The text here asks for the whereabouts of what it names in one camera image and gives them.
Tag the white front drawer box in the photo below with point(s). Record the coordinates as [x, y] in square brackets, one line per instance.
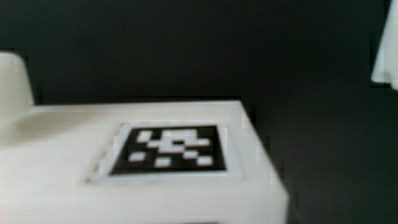
[143, 163]

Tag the white drawer cabinet housing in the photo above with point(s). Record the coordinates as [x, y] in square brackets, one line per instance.
[384, 74]

